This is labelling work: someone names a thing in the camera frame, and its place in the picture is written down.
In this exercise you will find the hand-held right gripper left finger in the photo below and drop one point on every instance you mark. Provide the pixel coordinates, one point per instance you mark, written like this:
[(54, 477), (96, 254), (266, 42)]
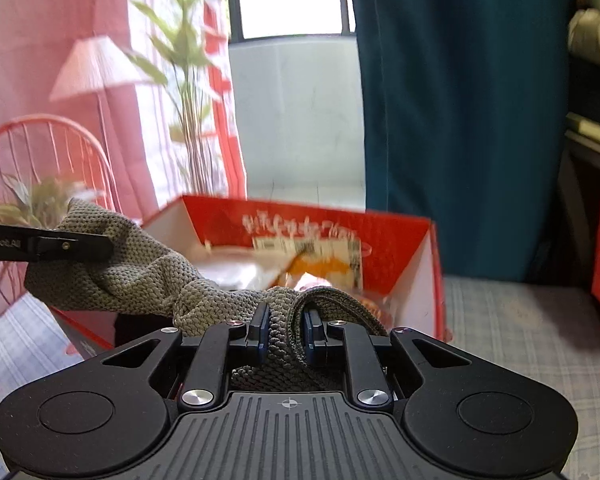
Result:
[(260, 332)]

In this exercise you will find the light plaid table cloth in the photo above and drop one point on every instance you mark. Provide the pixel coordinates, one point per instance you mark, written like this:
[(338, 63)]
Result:
[(505, 320)]

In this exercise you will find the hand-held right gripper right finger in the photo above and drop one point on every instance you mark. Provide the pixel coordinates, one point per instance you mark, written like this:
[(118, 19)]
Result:
[(311, 335)]

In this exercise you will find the dark framed window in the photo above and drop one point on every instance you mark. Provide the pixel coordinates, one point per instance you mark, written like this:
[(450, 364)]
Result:
[(290, 0)]

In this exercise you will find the pale yellow notepad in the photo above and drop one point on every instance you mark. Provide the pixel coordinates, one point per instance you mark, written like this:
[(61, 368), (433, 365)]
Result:
[(592, 127)]

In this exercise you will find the grey-green knitted cloth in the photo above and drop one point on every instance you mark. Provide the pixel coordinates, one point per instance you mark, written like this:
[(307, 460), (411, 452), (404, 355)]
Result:
[(145, 275)]

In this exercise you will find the black desk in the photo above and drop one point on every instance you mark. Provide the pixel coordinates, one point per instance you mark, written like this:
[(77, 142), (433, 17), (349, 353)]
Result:
[(580, 200)]

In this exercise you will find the teal curtain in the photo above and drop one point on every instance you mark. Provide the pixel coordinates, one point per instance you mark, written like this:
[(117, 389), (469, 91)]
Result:
[(455, 110)]

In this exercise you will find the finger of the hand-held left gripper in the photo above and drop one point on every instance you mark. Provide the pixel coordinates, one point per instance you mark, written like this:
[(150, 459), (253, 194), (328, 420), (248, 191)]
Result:
[(45, 247)]

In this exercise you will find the red strawberry print cardboard box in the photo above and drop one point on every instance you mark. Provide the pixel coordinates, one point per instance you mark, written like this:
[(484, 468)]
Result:
[(405, 270)]

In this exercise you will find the pink printed backdrop cloth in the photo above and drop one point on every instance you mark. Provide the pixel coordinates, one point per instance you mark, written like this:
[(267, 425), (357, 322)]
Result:
[(40, 20)]

